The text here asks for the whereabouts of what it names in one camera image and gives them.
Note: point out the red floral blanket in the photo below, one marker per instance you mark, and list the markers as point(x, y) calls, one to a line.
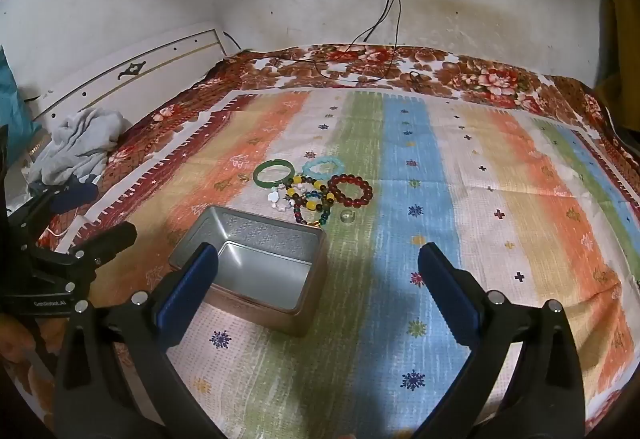
point(480, 69)

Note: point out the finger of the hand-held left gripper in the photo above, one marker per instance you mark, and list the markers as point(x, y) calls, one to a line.
point(112, 239)
point(75, 198)

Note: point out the white bed headboard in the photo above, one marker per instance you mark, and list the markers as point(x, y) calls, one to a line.
point(125, 69)

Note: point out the green jade bangle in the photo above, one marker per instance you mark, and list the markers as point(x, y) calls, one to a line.
point(256, 175)

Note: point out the grey crumpled clothing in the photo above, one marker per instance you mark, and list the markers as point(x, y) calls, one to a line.
point(80, 144)

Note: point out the metal tin box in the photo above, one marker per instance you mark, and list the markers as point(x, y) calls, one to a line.
point(260, 239)

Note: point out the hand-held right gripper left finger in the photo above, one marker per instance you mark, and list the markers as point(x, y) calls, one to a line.
point(185, 291)

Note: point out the striped pastel blanket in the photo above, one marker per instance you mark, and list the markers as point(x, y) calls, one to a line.
point(410, 269)

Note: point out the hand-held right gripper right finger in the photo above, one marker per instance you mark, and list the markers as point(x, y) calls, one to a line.
point(445, 291)

